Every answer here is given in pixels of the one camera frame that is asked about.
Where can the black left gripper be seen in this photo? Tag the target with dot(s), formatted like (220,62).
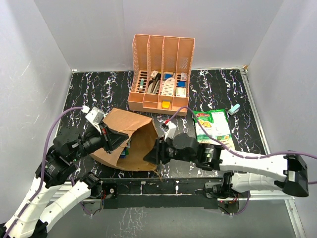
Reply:
(111,138)

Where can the blue cookie snack bag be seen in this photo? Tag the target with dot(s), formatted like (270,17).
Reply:
(125,151)

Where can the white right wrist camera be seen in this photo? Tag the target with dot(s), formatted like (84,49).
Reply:
(169,128)

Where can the black mounting rail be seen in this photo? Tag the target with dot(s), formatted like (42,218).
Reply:
(159,193)

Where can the green chips bag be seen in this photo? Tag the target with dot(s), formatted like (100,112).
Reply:
(216,125)

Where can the orange plastic desk organizer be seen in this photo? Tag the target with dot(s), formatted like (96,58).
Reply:
(155,59)

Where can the white label card pack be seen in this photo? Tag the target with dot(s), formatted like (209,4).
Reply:
(168,87)

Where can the yellow sticky note block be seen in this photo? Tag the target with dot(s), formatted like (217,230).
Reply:
(165,104)

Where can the white glue stick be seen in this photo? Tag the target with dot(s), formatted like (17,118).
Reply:
(141,86)

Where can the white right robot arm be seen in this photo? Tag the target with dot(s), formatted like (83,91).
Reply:
(242,171)

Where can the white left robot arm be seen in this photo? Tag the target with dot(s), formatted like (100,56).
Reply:
(36,215)

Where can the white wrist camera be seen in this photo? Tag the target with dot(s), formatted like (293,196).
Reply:
(95,116)
(169,128)

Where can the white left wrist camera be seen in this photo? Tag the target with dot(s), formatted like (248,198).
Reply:
(95,116)

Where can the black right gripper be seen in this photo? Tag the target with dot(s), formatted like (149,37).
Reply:
(153,155)

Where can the brown paper bag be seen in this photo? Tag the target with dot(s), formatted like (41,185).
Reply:
(142,133)

